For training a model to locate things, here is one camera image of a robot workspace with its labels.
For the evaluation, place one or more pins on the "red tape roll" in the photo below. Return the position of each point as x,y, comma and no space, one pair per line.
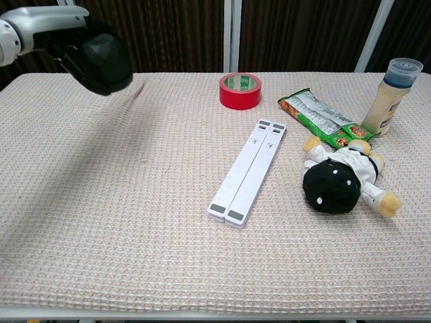
239,99

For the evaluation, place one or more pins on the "green snack packet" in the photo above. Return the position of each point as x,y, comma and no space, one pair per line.
316,116

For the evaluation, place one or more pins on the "black dice cup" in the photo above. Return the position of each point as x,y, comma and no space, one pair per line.
107,60

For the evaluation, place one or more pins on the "seasoning bottle with blue cap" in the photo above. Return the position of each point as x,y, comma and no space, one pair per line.
387,101

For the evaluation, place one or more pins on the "plush doll with black head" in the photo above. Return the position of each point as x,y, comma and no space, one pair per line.
340,178

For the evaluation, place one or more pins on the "white folding stand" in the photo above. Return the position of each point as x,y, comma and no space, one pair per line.
249,175

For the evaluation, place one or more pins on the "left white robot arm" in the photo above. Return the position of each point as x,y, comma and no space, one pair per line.
6,47

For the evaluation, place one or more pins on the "silver partition post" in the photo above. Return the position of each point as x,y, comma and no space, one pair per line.
65,2
373,33
232,33

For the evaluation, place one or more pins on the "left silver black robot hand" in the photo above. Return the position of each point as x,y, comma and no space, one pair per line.
43,20

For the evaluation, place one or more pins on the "beige waffle tablecloth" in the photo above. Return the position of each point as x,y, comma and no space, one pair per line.
134,218

